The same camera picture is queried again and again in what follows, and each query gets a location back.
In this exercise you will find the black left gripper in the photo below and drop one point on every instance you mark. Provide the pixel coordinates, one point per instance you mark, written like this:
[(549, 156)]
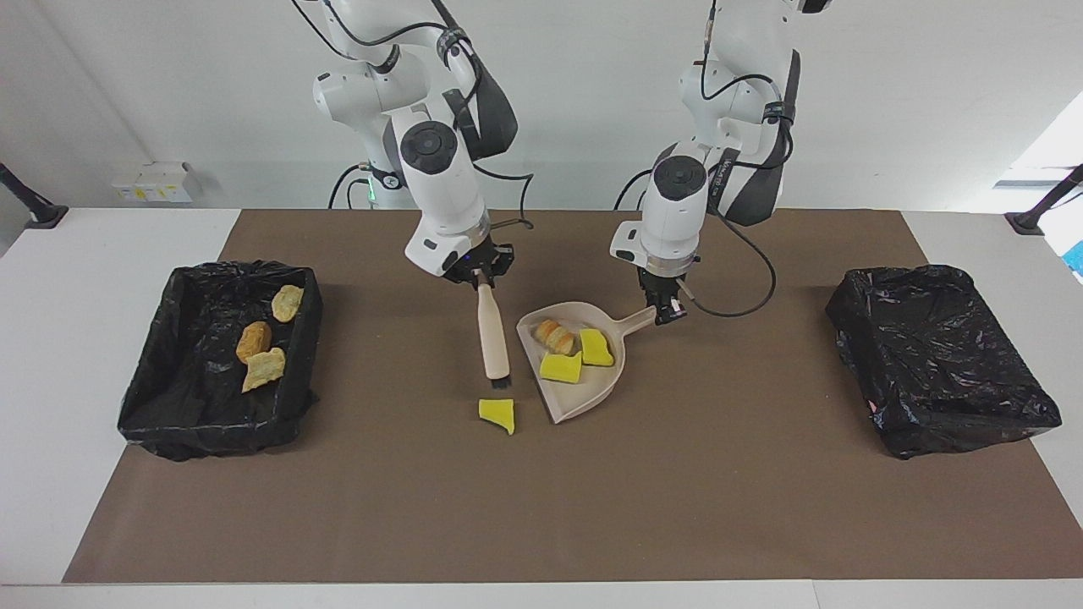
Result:
[(662, 288)]

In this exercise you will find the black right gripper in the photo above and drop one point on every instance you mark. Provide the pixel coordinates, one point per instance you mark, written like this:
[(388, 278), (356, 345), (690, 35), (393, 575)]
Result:
[(486, 264)]

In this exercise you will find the beige hand brush black bristles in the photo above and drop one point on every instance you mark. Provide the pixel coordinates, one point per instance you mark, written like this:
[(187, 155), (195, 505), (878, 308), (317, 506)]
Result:
[(493, 338)]

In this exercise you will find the yellow sponge piece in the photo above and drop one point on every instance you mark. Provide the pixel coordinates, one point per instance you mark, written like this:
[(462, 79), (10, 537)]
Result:
[(497, 414), (596, 348), (560, 370)]

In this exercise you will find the striped croissant piece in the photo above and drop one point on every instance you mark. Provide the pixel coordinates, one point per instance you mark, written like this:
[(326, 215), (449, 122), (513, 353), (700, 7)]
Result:
[(556, 337), (288, 303)]

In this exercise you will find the beige plastic dustpan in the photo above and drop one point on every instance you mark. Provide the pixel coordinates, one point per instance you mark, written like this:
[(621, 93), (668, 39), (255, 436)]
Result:
[(584, 393)]

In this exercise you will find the pale cream bread piece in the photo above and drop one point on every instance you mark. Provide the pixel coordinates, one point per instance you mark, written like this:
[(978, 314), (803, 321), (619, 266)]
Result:
[(264, 370)]

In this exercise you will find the brown oval bread roll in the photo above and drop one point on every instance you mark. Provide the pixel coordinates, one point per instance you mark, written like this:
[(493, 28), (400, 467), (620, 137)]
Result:
[(253, 341)]

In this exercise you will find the bin with black bag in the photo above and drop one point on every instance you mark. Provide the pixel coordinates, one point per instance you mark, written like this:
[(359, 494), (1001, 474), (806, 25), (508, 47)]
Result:
[(939, 364), (186, 406)]

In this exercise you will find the brown table mat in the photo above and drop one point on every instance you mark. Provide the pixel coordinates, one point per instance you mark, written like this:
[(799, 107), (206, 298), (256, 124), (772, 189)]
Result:
[(541, 507)]

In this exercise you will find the black stand foot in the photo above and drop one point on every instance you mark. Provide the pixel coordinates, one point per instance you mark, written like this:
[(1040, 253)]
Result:
[(38, 213), (1028, 222)]

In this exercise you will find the blue object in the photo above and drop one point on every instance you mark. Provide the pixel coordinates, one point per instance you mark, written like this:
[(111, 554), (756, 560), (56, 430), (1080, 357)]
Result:
[(1076, 258)]

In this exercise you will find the white wall outlet box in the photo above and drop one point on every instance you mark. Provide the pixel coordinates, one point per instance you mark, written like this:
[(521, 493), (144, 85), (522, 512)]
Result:
[(152, 182)]

